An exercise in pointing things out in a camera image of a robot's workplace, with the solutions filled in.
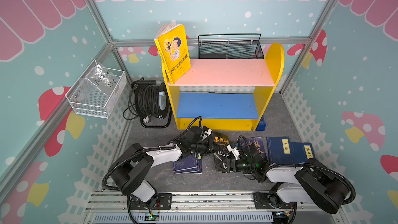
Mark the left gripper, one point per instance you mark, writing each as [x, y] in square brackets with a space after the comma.
[209, 142]

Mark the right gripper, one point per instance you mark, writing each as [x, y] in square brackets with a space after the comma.
[227, 165]

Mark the black antler cover book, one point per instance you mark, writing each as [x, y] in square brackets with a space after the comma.
[219, 146]

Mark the yellow cartoon cover book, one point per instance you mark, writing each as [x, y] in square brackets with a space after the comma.
[171, 42]

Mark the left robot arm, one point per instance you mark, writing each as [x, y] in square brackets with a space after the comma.
[127, 174]

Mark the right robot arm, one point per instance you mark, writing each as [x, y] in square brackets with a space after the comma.
[296, 174]

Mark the dark blue thread-bound book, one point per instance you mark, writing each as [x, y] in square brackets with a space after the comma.
[190, 164]

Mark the old man cover book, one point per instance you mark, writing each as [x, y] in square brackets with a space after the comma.
[252, 146]

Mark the blue crate behind shelf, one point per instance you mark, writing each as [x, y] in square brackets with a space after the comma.
[262, 125]

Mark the yellow bookshelf pink blue shelves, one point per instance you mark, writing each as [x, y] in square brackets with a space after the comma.
[229, 94]

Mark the blue book yellow label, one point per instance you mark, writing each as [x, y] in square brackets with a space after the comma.
[279, 151]

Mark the dark blue book far right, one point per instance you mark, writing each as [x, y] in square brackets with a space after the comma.
[301, 152]

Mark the clear plastic bag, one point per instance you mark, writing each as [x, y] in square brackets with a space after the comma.
[101, 79]

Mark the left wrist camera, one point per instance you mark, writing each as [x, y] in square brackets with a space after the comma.
[206, 132]

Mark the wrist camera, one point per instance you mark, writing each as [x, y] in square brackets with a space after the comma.
[234, 152]
[206, 132]

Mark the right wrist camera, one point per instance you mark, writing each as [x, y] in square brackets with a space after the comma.
[234, 152]

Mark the black cable reel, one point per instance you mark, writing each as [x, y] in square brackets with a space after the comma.
[148, 99]

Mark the black wire mesh basket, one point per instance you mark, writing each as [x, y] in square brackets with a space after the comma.
[230, 46]

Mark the white wire wall basket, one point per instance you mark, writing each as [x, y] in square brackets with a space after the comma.
[86, 101]

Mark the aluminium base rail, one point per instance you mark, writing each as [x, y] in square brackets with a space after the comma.
[201, 207]

